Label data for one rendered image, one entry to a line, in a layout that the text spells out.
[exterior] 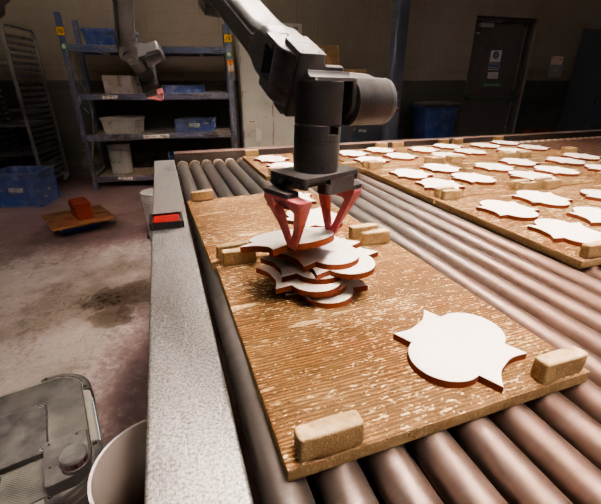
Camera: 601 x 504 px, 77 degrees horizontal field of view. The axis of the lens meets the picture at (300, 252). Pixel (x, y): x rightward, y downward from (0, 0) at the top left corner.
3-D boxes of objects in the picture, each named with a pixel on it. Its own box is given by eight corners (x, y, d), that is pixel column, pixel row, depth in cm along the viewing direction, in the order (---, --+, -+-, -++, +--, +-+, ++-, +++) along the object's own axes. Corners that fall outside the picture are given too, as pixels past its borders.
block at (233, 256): (223, 267, 65) (222, 253, 64) (221, 263, 66) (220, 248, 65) (257, 262, 67) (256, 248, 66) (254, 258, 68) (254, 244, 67)
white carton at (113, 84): (104, 95, 457) (100, 74, 448) (115, 94, 483) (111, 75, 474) (134, 95, 457) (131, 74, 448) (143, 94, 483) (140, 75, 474)
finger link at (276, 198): (336, 246, 51) (341, 177, 47) (298, 261, 46) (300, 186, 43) (300, 232, 55) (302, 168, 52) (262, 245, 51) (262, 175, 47)
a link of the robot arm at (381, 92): (268, 99, 53) (281, 32, 46) (336, 100, 58) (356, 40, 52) (306, 149, 46) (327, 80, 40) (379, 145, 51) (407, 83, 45)
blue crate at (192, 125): (174, 132, 485) (172, 119, 478) (180, 129, 519) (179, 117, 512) (214, 132, 489) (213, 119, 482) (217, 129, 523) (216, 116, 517)
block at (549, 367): (542, 387, 40) (550, 366, 38) (527, 375, 41) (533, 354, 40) (583, 374, 41) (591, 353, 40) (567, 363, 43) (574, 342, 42)
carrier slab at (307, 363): (287, 484, 32) (287, 471, 31) (216, 272, 67) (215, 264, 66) (586, 382, 42) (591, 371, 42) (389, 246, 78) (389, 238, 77)
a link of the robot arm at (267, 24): (191, 1, 74) (193, -69, 66) (220, 5, 76) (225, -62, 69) (272, 121, 50) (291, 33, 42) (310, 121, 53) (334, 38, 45)
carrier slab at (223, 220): (212, 270, 67) (211, 262, 67) (187, 206, 102) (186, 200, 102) (382, 243, 79) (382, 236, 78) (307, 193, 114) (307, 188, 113)
